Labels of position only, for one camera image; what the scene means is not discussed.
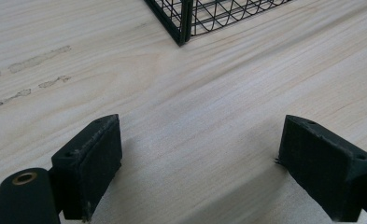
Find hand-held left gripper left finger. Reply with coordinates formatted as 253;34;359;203
50;113;123;222

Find black wire mesh basket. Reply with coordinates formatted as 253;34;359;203
143;0;292;48

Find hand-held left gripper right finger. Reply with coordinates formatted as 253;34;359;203
277;114;367;223

